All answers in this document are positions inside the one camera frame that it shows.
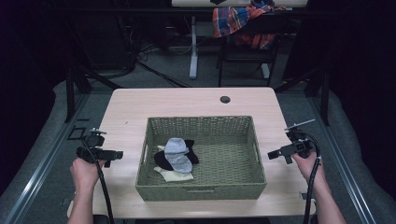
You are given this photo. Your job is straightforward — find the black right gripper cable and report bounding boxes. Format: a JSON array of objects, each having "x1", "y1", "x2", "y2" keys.
[{"x1": 297, "y1": 131, "x2": 322, "y2": 224}]

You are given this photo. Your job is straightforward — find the person's right hand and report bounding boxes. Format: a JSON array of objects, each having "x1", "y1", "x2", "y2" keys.
[{"x1": 290, "y1": 150, "x2": 327, "y2": 189}]

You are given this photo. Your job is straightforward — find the grey-blue sock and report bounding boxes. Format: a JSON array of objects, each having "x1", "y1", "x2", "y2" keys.
[{"x1": 163, "y1": 137, "x2": 193, "y2": 175}]

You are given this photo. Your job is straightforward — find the cream sock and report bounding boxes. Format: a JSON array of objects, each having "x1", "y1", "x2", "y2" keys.
[{"x1": 152, "y1": 144, "x2": 195, "y2": 183}]

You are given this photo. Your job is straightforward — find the person's left hand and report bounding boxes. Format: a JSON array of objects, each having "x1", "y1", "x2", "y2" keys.
[{"x1": 69, "y1": 157, "x2": 107, "y2": 194}]

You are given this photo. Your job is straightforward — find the plaid cloth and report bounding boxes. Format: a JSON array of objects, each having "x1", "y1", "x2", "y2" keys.
[{"x1": 212, "y1": 0, "x2": 287, "y2": 49}]

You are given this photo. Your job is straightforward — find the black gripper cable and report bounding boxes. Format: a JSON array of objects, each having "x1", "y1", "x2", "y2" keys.
[
  {"x1": 80, "y1": 139, "x2": 116, "y2": 224},
  {"x1": 297, "y1": 131, "x2": 322, "y2": 224}
]

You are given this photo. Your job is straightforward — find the black metal stand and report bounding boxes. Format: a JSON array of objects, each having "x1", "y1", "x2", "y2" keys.
[
  {"x1": 64, "y1": 65, "x2": 123, "y2": 124},
  {"x1": 273, "y1": 67, "x2": 332, "y2": 127}
]

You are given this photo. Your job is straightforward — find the green woven basket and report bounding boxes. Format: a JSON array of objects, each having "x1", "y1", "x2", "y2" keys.
[{"x1": 134, "y1": 115, "x2": 268, "y2": 203}]

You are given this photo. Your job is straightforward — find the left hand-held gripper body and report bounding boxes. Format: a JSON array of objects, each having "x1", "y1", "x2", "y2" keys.
[{"x1": 76, "y1": 127, "x2": 110, "y2": 165}]

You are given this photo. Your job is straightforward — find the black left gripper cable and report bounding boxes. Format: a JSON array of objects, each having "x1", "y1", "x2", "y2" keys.
[{"x1": 80, "y1": 139, "x2": 116, "y2": 224}]

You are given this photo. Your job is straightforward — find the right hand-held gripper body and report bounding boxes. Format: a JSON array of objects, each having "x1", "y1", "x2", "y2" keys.
[{"x1": 279, "y1": 119, "x2": 317, "y2": 157}]

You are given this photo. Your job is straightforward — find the black sock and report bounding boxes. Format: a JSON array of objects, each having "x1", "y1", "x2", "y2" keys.
[{"x1": 153, "y1": 139, "x2": 201, "y2": 172}]

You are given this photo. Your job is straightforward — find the black chair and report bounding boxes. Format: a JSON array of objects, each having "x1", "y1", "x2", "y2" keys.
[{"x1": 216, "y1": 13, "x2": 282, "y2": 89}]

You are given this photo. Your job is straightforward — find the metal floor rail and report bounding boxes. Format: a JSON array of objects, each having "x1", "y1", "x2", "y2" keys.
[
  {"x1": 306, "y1": 96, "x2": 377, "y2": 224},
  {"x1": 3, "y1": 92, "x2": 90, "y2": 224}
]

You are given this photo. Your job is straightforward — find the white table leg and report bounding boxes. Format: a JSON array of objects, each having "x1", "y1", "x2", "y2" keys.
[{"x1": 189, "y1": 15, "x2": 200, "y2": 80}]

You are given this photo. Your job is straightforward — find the black floor cables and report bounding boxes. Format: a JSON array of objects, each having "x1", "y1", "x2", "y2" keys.
[{"x1": 106, "y1": 18, "x2": 192, "y2": 89}]

